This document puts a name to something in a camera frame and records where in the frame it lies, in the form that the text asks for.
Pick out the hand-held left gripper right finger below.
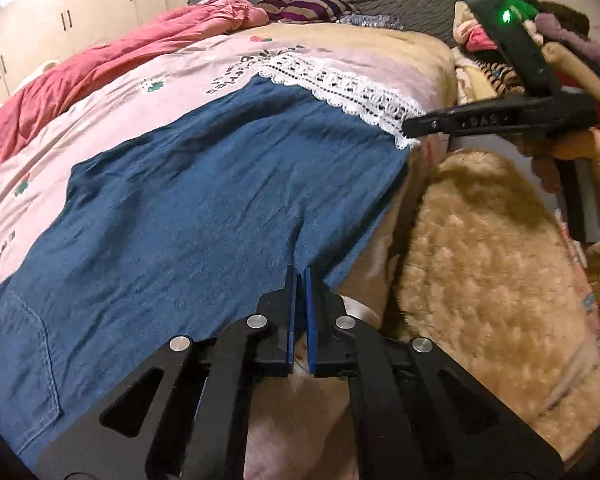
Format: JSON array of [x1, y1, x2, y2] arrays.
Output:
[[302, 266, 566, 480]]

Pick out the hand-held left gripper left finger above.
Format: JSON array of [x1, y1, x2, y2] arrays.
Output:
[[35, 265, 301, 480]]

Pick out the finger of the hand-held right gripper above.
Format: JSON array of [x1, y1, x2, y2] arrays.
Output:
[[402, 97, 528, 139]]

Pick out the blue pants with lace trim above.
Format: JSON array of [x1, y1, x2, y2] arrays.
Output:
[[0, 52, 426, 471]]

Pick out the striped beige garment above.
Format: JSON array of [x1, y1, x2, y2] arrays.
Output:
[[454, 55, 527, 107]]

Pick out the pink cloth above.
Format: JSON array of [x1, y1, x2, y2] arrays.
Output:
[[455, 22, 501, 52]]

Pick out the blue floral cloth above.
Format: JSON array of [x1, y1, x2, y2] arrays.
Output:
[[337, 12, 406, 31]]

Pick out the beige fluffy fleece garment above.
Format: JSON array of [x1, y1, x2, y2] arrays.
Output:
[[395, 150, 600, 466]]

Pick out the purple striped pillow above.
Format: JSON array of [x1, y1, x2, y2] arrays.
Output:
[[255, 0, 361, 25]]

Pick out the pink strawberry printed blanket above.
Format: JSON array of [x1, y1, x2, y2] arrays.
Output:
[[0, 24, 456, 480]]

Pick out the red duvet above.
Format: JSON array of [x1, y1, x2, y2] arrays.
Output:
[[0, 2, 271, 183]]

